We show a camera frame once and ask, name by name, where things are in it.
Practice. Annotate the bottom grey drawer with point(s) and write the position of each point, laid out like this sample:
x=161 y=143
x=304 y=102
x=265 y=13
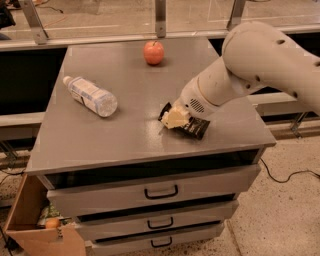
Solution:
x=161 y=239

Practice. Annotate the top grey drawer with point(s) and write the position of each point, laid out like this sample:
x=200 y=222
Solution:
x=108 y=197

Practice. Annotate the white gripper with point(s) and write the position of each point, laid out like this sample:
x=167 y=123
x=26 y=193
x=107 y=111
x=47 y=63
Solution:
x=190 y=98

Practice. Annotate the green snack bag in box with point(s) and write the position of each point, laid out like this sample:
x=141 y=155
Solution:
x=48 y=212

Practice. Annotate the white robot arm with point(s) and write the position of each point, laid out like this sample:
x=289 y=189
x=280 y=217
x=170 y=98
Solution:
x=254 y=55

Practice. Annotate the red apple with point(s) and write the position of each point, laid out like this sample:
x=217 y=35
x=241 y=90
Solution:
x=153 y=52

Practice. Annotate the clear plastic water bottle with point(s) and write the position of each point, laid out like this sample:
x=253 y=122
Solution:
x=97 y=99

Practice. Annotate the black rxbar chocolate bar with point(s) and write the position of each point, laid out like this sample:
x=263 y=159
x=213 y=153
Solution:
x=195 y=128

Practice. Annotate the grey drawer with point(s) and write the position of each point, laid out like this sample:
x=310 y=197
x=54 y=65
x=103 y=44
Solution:
x=147 y=220
x=161 y=239
x=108 y=197

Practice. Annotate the middle grey drawer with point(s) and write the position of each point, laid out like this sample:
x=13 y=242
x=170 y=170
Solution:
x=147 y=220

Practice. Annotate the metal railing frame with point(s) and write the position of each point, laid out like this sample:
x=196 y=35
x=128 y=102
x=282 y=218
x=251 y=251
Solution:
x=59 y=23

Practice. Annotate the grey drawer cabinet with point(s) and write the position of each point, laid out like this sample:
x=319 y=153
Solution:
x=76 y=147

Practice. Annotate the orange fruit in box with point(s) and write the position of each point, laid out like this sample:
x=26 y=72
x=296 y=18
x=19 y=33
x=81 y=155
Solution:
x=52 y=223

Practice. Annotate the open cardboard box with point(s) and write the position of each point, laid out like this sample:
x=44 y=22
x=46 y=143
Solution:
x=21 y=224

